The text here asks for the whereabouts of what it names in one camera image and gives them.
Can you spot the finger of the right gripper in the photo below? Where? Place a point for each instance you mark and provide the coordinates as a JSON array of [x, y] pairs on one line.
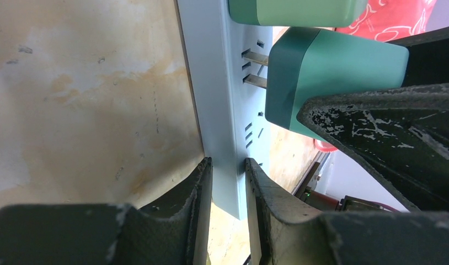
[[399, 136], [428, 61]]

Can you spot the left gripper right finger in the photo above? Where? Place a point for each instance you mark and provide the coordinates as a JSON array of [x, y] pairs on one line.
[[285, 230]]

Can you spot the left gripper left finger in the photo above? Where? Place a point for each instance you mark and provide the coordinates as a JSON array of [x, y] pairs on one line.
[[173, 229]]

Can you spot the teal USB charger plug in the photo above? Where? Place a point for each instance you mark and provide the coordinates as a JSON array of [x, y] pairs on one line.
[[310, 62]]

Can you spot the green USB charger plug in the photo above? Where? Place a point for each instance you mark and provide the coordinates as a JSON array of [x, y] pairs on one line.
[[296, 13]]

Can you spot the light blue power strip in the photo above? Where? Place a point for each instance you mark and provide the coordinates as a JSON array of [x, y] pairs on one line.
[[229, 110]]

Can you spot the red patterned plastic bag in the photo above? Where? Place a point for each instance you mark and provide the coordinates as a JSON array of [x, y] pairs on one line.
[[390, 20]]

